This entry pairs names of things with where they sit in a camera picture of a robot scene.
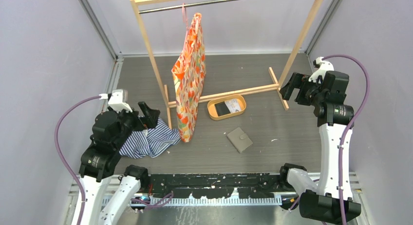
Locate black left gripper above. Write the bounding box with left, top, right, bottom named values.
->
left=113, top=100, right=160, bottom=148

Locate silver VIP card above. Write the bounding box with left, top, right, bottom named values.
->
left=225, top=98, right=242, bottom=113

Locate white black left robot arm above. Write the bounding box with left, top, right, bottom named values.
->
left=72, top=102, right=160, bottom=225

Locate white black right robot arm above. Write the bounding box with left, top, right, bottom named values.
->
left=278, top=71, right=361, bottom=225

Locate blue white striped shirt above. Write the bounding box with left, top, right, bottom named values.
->
left=119, top=118, right=181, bottom=159

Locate orange floral garment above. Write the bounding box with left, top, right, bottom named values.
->
left=171, top=13, right=206, bottom=142

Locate tan oval tray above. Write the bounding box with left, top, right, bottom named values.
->
left=207, top=94, right=246, bottom=121

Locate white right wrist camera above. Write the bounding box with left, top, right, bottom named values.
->
left=308, top=56, right=334, bottom=84

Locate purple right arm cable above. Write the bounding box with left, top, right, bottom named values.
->
left=321, top=54, right=371, bottom=225

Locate pink wire hanger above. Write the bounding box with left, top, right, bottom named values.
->
left=182, top=3, right=189, bottom=36

